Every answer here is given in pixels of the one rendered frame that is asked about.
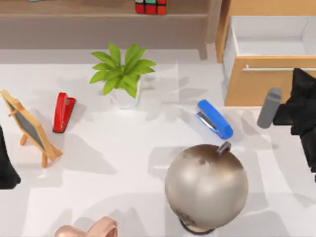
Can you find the pale grey rounded box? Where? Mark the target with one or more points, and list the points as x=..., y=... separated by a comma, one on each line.
x=269, y=108

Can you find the pale wooden drawer front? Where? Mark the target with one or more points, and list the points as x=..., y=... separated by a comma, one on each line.
x=259, y=86

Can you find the white drawer inside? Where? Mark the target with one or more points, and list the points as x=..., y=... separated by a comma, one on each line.
x=266, y=44

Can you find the blue stapler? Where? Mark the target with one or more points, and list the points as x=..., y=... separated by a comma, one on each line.
x=217, y=119

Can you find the wooden cabinet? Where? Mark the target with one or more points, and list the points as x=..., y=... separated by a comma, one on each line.
x=223, y=27

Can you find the grey brown globe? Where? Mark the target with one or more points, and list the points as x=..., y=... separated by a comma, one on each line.
x=206, y=185

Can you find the multicoloured puzzle cube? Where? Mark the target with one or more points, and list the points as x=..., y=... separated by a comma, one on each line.
x=150, y=7

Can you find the green plant in white pot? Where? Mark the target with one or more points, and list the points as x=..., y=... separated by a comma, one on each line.
x=122, y=74

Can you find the rose gold trophy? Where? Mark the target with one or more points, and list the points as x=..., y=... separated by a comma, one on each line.
x=98, y=228

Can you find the red stapler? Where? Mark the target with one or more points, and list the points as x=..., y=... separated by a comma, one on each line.
x=63, y=113

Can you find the wooden open shelf unit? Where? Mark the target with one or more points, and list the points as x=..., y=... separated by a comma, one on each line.
x=74, y=27

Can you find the wooden framed blackboard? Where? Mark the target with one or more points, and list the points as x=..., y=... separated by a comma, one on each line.
x=27, y=123

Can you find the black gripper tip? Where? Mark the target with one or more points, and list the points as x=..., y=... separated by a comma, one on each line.
x=6, y=168

